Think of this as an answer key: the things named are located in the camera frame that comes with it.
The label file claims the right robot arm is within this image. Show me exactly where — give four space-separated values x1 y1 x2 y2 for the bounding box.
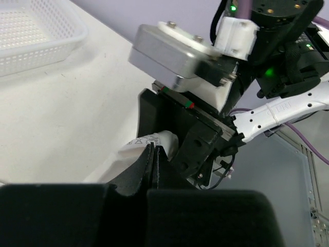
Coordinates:
129 1 328 186

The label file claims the aluminium rail frame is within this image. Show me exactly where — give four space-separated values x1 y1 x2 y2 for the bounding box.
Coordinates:
277 130 328 246

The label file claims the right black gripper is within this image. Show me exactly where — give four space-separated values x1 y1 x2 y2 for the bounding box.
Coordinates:
137 82 235 186

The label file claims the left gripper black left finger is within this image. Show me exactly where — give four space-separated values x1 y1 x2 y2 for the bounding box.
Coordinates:
1 145 154 246

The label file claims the white plastic basket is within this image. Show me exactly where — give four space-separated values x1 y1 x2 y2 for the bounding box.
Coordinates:
1 1 88 76

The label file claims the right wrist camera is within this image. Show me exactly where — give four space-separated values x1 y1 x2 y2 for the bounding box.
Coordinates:
129 17 259 112

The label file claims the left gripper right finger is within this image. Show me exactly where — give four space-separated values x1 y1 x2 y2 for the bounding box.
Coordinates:
146 145 282 246

